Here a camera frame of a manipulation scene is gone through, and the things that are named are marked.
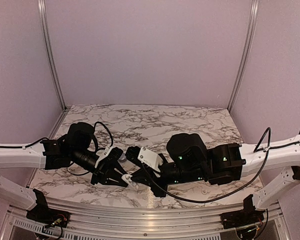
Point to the left aluminium frame post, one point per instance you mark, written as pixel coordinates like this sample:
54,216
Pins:
49,52

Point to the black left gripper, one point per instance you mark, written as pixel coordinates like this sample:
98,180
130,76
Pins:
106,170

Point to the purple earbud charging case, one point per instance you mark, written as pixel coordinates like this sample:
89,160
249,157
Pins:
122,159

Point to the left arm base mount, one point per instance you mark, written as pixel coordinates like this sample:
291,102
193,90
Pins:
47,216

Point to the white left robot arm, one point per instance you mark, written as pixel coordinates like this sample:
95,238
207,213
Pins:
28,155

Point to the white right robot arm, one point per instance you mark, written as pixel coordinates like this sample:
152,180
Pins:
259,157

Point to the right aluminium frame post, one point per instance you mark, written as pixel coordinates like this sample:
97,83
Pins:
250,33

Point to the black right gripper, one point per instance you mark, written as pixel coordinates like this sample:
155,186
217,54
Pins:
139,177

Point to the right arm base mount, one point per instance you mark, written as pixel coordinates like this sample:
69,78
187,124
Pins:
240,218

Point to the aluminium front rail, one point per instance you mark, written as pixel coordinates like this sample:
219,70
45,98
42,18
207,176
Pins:
95,222

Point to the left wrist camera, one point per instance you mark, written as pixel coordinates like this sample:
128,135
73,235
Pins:
109,152

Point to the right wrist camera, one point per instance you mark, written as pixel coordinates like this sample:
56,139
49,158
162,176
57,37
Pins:
142,155

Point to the aluminium frame post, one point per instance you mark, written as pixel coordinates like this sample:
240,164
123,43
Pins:
49,52
250,33

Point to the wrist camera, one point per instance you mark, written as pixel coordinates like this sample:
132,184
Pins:
109,152
142,155

